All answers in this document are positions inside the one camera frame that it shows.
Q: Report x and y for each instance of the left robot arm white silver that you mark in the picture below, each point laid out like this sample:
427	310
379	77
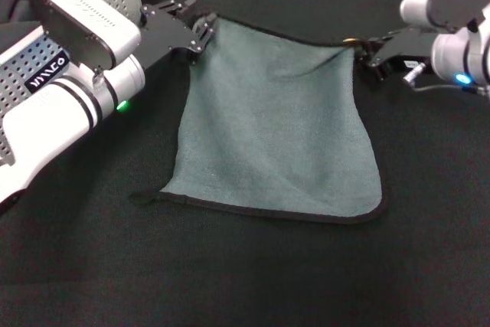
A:
57	112

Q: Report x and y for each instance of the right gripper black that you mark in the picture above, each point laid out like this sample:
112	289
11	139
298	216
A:
406	47

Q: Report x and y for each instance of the yellow and grey towel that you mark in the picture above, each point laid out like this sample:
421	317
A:
275	124

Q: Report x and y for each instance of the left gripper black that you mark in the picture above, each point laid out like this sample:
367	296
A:
164	36

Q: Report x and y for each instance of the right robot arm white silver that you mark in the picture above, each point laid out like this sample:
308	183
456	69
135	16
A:
451	17

